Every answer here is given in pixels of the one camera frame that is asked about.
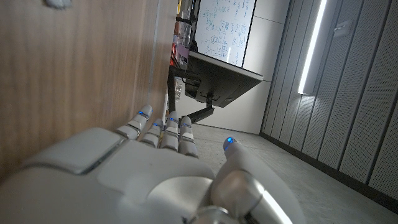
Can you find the black computer monitor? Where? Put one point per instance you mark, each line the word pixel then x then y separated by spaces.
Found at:
pixel 217 81

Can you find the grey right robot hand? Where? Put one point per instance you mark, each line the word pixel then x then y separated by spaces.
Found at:
pixel 140 174

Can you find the white light strip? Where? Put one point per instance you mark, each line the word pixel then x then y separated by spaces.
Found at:
pixel 311 46

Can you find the whiteboard with writing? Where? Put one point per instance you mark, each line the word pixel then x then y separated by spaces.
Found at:
pixel 224 31

